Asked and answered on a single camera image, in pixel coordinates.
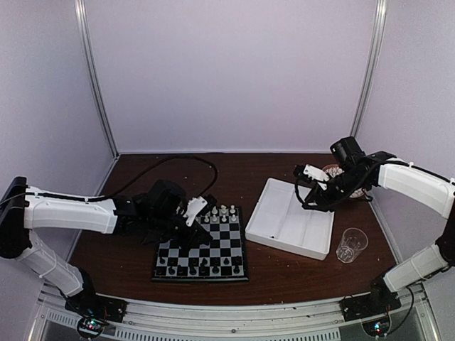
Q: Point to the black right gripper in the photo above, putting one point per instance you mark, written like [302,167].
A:
[316,194]

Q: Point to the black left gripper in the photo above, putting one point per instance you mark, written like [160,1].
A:
[195,239]

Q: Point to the eleventh black chess piece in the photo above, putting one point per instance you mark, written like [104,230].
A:
[192,271]

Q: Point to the white plastic compartment tray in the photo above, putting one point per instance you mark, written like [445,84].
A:
[296,230]

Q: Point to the black white chess board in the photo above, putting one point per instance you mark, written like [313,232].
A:
[228,242]

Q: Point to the black chess pawn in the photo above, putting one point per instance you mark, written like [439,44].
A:
[236,260]

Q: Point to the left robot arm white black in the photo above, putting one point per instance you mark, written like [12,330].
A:
[163,213]

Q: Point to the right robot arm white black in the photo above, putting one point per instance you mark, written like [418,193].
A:
[413,188]

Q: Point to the white chess pieces row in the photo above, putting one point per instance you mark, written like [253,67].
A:
[222,215]

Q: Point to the patterned ceramic plate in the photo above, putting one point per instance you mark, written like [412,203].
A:
[332,170]

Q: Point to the clear drinking glass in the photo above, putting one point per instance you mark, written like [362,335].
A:
[352,243]

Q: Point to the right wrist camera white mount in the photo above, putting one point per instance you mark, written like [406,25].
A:
[310,173]

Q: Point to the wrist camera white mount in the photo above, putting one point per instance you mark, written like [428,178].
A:
[198,205]
[310,173]

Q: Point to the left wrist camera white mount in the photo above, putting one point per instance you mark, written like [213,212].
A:
[198,205]

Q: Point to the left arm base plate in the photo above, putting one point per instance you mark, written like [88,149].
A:
[100,308]

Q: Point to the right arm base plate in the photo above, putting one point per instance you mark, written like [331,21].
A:
[365,306]

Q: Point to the front aluminium rail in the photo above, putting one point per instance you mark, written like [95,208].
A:
[313,320]

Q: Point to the right aluminium frame post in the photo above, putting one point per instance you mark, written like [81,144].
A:
[376,40]

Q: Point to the aluminium frame post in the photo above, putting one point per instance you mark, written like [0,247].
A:
[376,40]
[83,26]

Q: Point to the left aluminium frame post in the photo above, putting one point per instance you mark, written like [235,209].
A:
[83,26]

